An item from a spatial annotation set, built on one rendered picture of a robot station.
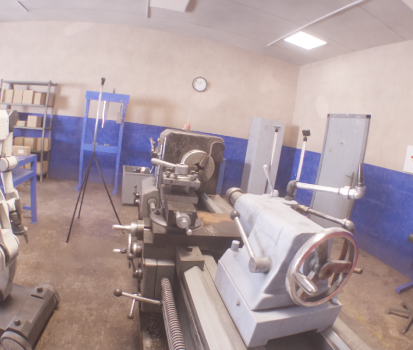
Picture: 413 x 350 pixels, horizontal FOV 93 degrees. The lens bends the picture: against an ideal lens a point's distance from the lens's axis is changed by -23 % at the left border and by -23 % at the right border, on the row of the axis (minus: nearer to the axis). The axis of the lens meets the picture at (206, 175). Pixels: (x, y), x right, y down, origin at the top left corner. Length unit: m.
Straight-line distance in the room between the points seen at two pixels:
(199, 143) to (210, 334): 1.64
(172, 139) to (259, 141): 3.51
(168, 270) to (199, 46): 5.09
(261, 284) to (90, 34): 5.59
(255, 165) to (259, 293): 4.81
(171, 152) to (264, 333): 1.66
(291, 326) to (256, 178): 4.87
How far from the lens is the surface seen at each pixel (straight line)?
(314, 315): 0.79
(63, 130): 5.62
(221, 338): 0.74
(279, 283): 0.71
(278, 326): 0.73
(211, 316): 0.80
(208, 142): 2.13
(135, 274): 1.25
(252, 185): 5.49
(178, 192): 1.19
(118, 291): 1.13
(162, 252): 1.13
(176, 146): 2.08
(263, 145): 5.44
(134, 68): 5.47
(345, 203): 4.65
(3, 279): 1.70
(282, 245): 0.68
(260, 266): 0.68
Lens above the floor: 1.37
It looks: 10 degrees down
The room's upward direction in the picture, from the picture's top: 9 degrees clockwise
